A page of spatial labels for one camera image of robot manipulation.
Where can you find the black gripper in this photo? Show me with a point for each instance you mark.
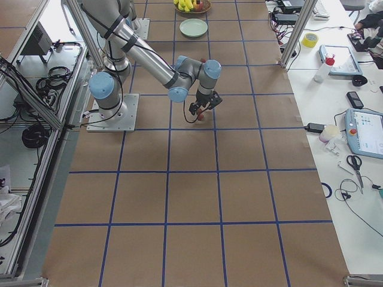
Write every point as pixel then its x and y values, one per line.
pixel 200 99

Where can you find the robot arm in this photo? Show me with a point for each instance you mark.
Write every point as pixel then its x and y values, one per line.
pixel 116 22
pixel 128 11

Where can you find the light green plate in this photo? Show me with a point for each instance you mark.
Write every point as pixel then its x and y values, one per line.
pixel 193 28

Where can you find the red apple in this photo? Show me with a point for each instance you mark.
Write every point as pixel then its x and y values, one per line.
pixel 198 6

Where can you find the wicker fruit basket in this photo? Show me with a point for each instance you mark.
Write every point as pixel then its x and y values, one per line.
pixel 206 7

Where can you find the yellow banana bunch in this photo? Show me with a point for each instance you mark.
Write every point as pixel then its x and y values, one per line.
pixel 186 6

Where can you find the black power adapter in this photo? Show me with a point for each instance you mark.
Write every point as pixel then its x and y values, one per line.
pixel 314 128

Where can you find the red capped squeeze bottle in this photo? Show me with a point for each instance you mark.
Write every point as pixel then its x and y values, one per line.
pixel 324 69

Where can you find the yellow tape roll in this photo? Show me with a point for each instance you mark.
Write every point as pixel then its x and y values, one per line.
pixel 310 40

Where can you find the far teach pendant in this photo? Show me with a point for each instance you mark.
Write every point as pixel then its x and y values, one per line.
pixel 345 62

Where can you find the teach pendant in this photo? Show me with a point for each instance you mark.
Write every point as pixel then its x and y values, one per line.
pixel 364 132
pixel 345 62

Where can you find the black handheld device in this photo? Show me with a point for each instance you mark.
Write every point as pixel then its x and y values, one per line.
pixel 354 100

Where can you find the blue tape roll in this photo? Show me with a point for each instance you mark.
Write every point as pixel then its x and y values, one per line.
pixel 329 191

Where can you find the black small bowl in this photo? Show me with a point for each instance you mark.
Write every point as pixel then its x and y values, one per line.
pixel 359 80

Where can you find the near teach pendant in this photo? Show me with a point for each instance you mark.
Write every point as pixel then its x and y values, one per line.
pixel 364 132

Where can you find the black scissors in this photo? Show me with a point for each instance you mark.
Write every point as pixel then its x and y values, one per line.
pixel 355 162

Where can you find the grey control box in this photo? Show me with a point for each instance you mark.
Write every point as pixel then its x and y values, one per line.
pixel 39 44

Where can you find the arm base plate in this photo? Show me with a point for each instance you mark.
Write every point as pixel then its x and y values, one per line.
pixel 121 118
pixel 141 27

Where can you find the aluminium frame post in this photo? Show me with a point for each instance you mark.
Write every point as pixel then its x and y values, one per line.
pixel 303 18

